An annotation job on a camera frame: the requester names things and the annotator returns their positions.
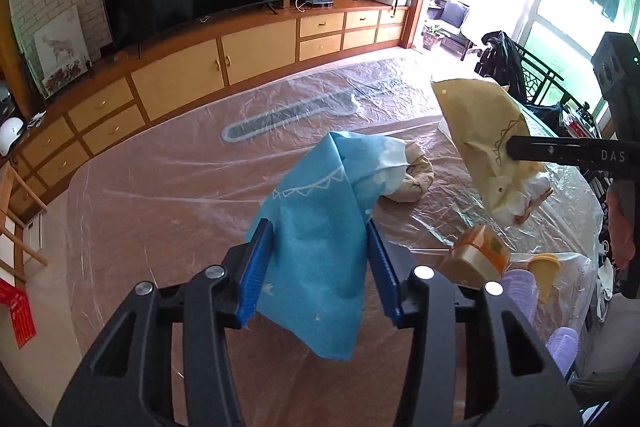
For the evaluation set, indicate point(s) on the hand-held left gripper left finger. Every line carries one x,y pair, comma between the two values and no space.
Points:
255,272

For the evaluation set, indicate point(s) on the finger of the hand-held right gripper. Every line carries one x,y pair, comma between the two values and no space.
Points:
550,150

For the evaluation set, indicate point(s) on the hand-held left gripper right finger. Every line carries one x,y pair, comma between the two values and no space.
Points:
386,277

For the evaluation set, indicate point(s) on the beige printed cloth bag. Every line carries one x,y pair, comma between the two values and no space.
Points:
480,132

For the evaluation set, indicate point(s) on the blue printed cloth bag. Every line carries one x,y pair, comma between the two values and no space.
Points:
320,232

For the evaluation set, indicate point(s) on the orange translucent plastic container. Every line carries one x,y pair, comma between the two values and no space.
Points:
475,257

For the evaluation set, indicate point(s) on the person's right hand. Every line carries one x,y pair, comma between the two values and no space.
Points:
620,227

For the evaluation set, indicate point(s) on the stack of red books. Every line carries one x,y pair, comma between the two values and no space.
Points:
580,122

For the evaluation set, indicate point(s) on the black metal chair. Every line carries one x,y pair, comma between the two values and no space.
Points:
542,79

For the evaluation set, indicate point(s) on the clear plastic table cover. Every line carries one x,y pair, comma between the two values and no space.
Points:
200,187

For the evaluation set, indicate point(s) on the black jacket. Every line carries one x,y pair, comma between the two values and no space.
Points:
500,62

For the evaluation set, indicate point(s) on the yellow plastic cup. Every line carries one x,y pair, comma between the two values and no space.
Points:
545,272

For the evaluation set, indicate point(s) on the purple ribbed plastic item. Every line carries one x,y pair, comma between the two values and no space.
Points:
562,352
520,294

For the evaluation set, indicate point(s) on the potted plant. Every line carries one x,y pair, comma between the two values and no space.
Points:
433,38

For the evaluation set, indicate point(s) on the dark cushioned outdoor sofa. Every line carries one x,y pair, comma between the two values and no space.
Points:
452,13

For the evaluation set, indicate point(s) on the long wooden drawer cabinet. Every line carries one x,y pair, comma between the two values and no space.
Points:
175,72

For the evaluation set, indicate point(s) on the red plastic basket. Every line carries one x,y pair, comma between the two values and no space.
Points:
17,314

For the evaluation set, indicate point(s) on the light wooden chair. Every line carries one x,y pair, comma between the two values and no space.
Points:
15,227

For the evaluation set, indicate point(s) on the white helmet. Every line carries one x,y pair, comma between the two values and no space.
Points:
10,136

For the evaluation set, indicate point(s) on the white animal picture canvas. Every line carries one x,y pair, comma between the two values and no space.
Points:
61,52

